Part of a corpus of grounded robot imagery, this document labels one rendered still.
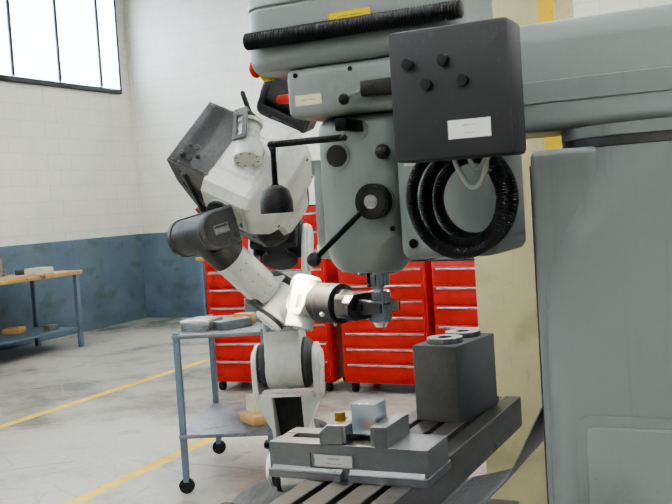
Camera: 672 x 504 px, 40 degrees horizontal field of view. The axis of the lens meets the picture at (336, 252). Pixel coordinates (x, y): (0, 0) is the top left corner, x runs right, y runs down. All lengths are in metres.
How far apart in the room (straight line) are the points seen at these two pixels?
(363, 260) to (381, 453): 0.38
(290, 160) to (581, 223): 0.91
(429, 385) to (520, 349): 1.40
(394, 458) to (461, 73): 0.76
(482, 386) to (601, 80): 0.97
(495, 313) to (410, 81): 2.24
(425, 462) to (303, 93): 0.76
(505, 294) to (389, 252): 1.84
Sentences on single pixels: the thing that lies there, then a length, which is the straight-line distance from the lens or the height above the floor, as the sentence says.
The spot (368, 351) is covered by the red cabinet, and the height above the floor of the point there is 0.33.
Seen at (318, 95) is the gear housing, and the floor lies 1.67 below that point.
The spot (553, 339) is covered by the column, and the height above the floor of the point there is 1.20.
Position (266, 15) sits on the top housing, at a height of 1.84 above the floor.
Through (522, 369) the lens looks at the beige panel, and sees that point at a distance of 3.70.
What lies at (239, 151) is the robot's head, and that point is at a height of 1.59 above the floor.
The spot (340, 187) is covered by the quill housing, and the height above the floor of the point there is 1.49.
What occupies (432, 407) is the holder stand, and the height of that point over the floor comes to 0.94.
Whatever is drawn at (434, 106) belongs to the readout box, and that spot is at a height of 1.60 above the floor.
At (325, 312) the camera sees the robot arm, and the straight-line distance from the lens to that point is 2.02.
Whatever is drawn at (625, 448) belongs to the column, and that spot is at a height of 1.02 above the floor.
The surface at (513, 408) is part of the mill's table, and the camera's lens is 2.51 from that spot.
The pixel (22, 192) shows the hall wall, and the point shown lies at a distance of 11.91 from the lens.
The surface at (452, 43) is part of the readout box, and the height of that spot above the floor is 1.69.
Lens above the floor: 1.46
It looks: 3 degrees down
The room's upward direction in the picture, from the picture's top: 4 degrees counter-clockwise
